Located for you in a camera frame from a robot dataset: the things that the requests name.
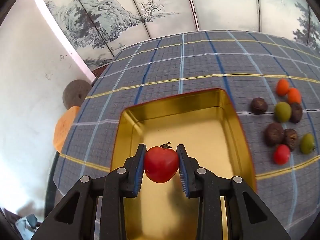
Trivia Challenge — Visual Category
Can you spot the dark wooden chair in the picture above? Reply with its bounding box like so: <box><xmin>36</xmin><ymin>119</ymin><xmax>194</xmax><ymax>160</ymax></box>
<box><xmin>0</xmin><ymin>205</ymin><xmax>43</xmax><ymax>240</ymax></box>

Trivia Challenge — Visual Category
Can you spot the red tomato small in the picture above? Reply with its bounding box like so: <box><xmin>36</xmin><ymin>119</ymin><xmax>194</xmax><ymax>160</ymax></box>
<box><xmin>273</xmin><ymin>145</ymin><xmax>291</xmax><ymax>165</ymax></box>

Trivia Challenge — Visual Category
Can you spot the gold coffee tin box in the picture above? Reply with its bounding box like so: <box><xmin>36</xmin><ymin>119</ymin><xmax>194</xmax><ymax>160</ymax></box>
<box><xmin>111</xmin><ymin>88</ymin><xmax>257</xmax><ymax>239</ymax></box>

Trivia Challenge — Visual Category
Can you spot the dark brown fruit small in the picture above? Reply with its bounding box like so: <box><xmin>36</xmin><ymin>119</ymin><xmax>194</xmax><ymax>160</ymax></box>
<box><xmin>283</xmin><ymin>128</ymin><xmax>298</xmax><ymax>151</ymax></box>

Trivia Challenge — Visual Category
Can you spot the green fruit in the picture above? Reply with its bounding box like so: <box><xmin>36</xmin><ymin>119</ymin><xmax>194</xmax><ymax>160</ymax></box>
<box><xmin>274</xmin><ymin>102</ymin><xmax>292</xmax><ymax>123</ymax></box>
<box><xmin>299</xmin><ymin>133</ymin><xmax>315</xmax><ymax>154</ymax></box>

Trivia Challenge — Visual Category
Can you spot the red tomato with stem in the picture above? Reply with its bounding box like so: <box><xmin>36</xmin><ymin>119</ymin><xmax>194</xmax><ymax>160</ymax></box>
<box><xmin>144</xmin><ymin>142</ymin><xmax>179</xmax><ymax>183</ymax></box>

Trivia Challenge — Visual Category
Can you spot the painted landscape folding screen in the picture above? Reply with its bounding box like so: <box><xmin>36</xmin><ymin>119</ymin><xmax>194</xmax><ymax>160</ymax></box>
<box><xmin>44</xmin><ymin>0</ymin><xmax>319</xmax><ymax>69</ymax></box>

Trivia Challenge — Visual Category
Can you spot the orange round cushion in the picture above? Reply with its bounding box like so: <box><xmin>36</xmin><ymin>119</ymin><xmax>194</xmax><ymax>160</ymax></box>
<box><xmin>53</xmin><ymin>106</ymin><xmax>80</xmax><ymax>153</ymax></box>

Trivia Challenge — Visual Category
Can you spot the orange tangerine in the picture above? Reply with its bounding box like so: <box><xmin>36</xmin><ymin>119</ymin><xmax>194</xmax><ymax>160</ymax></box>
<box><xmin>276</xmin><ymin>79</ymin><xmax>290</xmax><ymax>97</ymax></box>
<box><xmin>287</xmin><ymin>88</ymin><xmax>302</xmax><ymax>105</ymax></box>

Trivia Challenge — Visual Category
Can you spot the dark brown fruit large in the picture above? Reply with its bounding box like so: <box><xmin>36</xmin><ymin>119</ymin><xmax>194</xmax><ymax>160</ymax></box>
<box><xmin>264</xmin><ymin>122</ymin><xmax>284</xmax><ymax>146</ymax></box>

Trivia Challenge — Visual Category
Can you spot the plaid grey tablecloth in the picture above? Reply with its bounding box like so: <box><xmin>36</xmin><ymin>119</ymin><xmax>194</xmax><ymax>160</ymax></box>
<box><xmin>54</xmin><ymin>30</ymin><xmax>319</xmax><ymax>239</ymax></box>

